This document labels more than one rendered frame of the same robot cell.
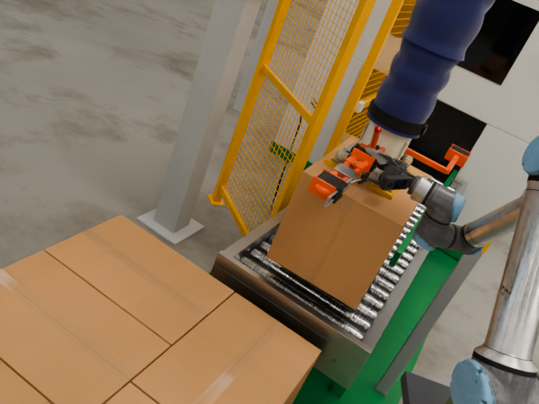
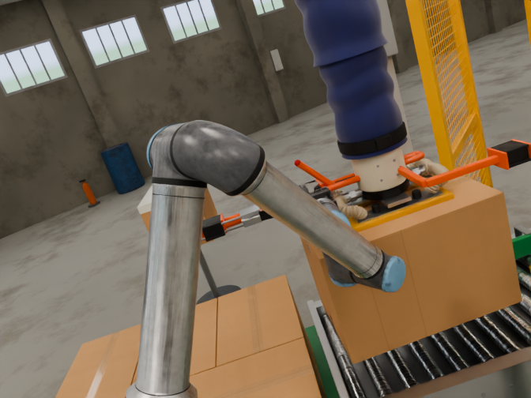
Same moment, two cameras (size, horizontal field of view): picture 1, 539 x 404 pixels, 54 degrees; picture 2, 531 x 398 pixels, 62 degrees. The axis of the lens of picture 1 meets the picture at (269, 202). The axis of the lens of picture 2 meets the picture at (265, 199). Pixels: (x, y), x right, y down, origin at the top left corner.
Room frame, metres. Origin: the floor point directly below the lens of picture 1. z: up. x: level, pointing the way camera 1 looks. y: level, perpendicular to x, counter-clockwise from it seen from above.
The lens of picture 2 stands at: (1.16, -1.57, 1.69)
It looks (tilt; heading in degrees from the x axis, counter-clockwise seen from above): 17 degrees down; 72
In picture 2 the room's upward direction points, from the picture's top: 19 degrees counter-clockwise
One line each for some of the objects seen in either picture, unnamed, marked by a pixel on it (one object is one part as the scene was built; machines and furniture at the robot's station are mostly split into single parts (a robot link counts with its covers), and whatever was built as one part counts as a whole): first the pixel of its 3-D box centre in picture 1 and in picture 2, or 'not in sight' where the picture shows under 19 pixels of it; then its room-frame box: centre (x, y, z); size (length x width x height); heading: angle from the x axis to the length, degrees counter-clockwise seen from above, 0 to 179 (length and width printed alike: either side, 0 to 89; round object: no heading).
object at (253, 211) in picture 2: (342, 175); (251, 215); (1.55, -0.18, 1.20); 0.07 x 0.07 x 0.04; 72
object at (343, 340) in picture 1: (289, 304); (328, 353); (1.64, -0.22, 0.58); 0.70 x 0.03 x 0.06; 71
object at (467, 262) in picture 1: (428, 319); not in sight; (2.02, -0.88, 0.50); 0.07 x 0.07 x 1.00; 71
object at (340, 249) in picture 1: (354, 214); (399, 256); (1.97, -0.34, 0.88); 0.60 x 0.40 x 0.40; 164
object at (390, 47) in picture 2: not in sight; (371, 29); (2.63, 0.41, 1.62); 0.20 x 0.05 x 0.30; 161
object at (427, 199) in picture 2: (393, 176); (397, 204); (1.96, -0.41, 1.10); 0.34 x 0.10 x 0.05; 162
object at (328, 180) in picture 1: (326, 185); (213, 227); (1.42, -0.14, 1.21); 0.08 x 0.07 x 0.05; 162
